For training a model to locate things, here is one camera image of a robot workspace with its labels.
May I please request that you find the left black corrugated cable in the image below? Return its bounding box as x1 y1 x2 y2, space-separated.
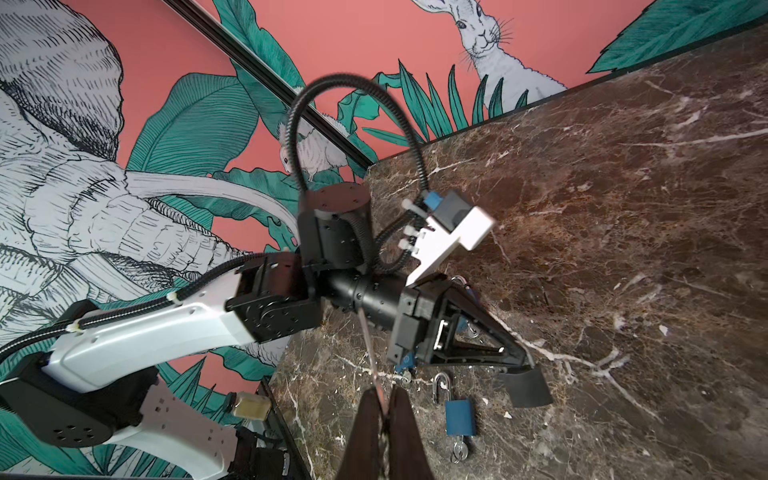
285 73 431 199

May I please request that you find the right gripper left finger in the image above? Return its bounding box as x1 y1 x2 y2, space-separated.
336 387 384 480

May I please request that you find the blue padlock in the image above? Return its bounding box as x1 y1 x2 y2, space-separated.
394 352 415 384
432 372 476 464

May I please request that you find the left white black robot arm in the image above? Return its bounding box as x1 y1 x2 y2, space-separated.
1 183 552 479

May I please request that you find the left black frame post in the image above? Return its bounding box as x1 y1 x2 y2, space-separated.
164 0 373 172

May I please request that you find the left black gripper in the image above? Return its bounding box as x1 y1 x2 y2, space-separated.
386 279 534 369

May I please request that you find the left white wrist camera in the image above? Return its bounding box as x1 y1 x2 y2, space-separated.
399 190 496 286

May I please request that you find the black padlock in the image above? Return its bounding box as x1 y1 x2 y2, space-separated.
499 365 553 408

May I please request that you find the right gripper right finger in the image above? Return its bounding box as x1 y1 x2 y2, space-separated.
388 386 435 480

